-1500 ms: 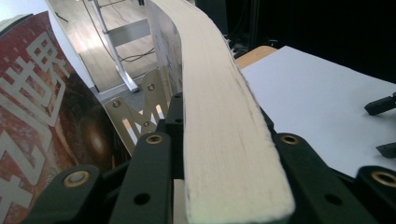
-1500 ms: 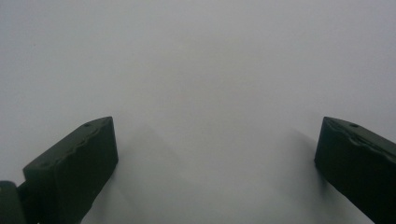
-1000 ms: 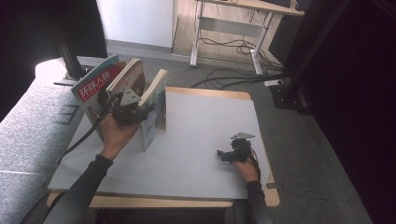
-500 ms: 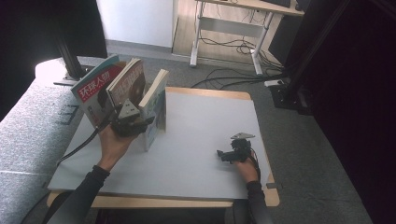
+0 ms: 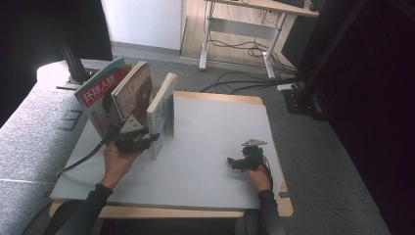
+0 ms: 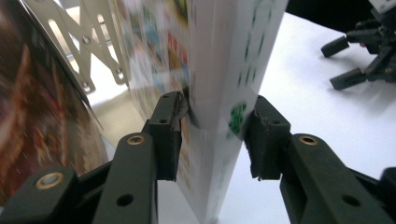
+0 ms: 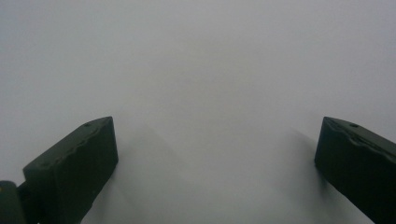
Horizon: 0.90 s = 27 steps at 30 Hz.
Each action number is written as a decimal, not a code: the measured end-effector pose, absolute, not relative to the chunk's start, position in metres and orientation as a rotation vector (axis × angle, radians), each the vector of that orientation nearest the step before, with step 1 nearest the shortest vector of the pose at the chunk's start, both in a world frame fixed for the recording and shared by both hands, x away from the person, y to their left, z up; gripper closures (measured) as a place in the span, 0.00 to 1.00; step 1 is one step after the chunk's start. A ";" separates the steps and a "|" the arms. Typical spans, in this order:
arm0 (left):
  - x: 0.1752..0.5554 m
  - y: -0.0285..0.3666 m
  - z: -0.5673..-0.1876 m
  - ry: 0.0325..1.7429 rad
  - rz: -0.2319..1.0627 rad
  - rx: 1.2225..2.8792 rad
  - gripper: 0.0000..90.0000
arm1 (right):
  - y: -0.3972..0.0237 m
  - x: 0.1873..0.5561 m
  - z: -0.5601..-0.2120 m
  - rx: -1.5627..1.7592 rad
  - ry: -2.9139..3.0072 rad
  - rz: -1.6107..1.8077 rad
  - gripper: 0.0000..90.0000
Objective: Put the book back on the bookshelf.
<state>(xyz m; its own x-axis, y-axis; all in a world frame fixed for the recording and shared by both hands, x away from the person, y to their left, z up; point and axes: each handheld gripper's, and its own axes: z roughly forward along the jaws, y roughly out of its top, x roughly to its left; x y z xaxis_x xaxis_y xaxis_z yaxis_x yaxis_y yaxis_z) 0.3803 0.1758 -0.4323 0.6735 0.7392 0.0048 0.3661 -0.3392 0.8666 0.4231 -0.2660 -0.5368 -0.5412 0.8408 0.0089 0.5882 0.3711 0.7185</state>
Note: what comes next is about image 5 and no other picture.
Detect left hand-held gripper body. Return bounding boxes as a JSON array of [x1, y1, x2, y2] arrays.
[[113, 115, 151, 155]]

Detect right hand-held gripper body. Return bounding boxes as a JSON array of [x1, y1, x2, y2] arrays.
[[240, 139, 268, 171]]

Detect white book with blue picture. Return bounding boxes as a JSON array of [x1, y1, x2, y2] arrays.
[[146, 71, 179, 161]]

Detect red-brown cover magazine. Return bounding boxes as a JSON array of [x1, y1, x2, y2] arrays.
[[111, 60, 155, 130]]

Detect portrait cover magazine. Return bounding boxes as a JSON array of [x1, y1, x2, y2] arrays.
[[73, 57, 133, 141]]

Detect person's right hand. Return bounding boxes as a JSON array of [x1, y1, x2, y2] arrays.
[[244, 163, 272, 194]]

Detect person's left hand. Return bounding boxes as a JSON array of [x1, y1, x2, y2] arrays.
[[99, 143, 143, 191]]

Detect white power strip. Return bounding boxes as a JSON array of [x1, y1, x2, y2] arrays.
[[276, 82, 299, 93]]

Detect black slanted metal stand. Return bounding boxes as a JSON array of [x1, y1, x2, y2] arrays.
[[282, 0, 371, 116]]

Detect grey fabric bench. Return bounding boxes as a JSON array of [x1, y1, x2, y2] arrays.
[[0, 60, 111, 235]]

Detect black computer case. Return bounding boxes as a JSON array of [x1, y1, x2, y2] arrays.
[[281, 14, 315, 71]]

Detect dark curtain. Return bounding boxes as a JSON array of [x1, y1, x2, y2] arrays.
[[0, 0, 114, 128]]

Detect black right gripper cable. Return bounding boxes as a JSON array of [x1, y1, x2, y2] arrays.
[[260, 156, 276, 191]]

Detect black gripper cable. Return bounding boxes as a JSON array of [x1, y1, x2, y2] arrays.
[[260, 156, 276, 191], [57, 128, 115, 178]]

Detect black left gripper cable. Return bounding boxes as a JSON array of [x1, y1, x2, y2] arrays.
[[57, 128, 115, 178]]

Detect black floor cables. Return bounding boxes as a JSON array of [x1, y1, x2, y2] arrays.
[[199, 37, 302, 96]]

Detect black metal stand with base plate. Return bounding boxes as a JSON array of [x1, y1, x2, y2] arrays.
[[55, 32, 106, 93]]

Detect white desk frame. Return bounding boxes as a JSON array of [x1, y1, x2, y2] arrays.
[[199, 0, 320, 80]]

